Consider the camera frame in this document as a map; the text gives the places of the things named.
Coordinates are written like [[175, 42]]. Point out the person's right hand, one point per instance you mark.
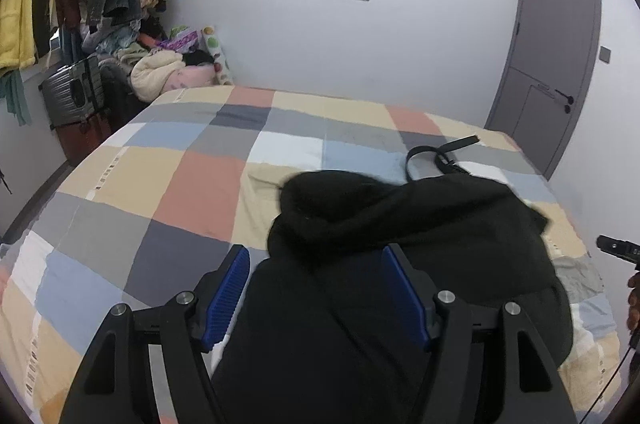
[[635, 304]]

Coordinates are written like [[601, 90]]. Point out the pile of mixed clothes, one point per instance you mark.
[[120, 41]]

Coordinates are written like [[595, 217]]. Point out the teal cloth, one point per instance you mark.
[[15, 96]]

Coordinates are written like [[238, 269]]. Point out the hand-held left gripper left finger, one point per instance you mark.
[[227, 299]]

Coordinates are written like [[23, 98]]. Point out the polka dot pillow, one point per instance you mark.
[[217, 54]]

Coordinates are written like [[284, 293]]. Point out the black puffer jacket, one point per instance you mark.
[[400, 224]]

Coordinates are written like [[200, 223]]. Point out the bed with checkered sheet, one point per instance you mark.
[[175, 184]]

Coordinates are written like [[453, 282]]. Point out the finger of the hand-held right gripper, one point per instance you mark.
[[617, 246]]

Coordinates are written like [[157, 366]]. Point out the purple patterned bag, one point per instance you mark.
[[184, 40]]

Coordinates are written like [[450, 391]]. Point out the grey door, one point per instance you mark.
[[555, 34]]

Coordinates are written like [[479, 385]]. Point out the cream fleece blanket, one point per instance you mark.
[[152, 76]]

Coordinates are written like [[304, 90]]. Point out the grey wall switch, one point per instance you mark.
[[605, 54]]

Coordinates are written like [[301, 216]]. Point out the black cloth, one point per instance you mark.
[[199, 58]]

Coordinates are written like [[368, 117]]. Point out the yellow fleece garment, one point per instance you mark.
[[17, 14]]

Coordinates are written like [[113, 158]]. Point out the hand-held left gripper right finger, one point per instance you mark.
[[407, 299]]

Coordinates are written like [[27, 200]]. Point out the dark red suitcase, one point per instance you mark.
[[82, 136]]

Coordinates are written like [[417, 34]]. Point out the pink cloth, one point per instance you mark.
[[192, 79]]

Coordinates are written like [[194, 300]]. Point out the grey suitcase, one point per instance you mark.
[[72, 91]]

